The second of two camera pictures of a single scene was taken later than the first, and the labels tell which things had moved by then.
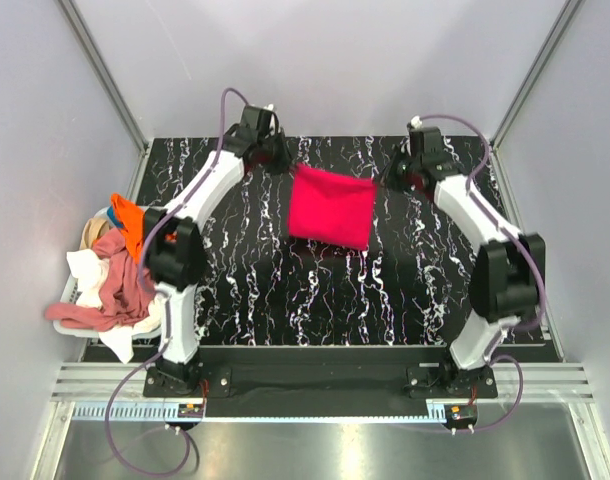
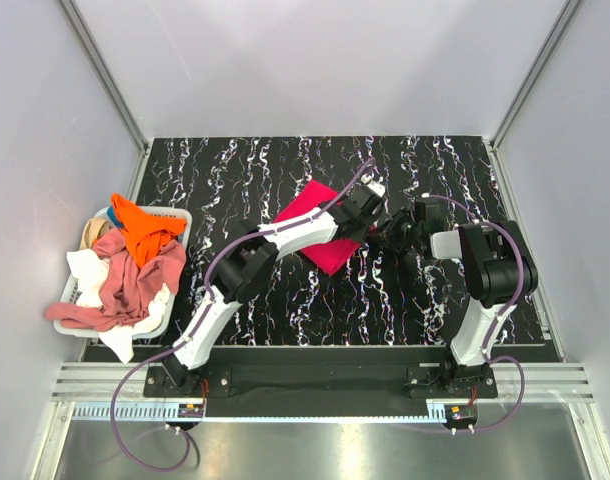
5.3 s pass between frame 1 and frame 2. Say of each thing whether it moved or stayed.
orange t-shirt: stayed
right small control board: stayed
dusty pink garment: stayed
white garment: stayed
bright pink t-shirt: moved
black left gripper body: moved
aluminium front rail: stayed
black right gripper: moved
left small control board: stayed
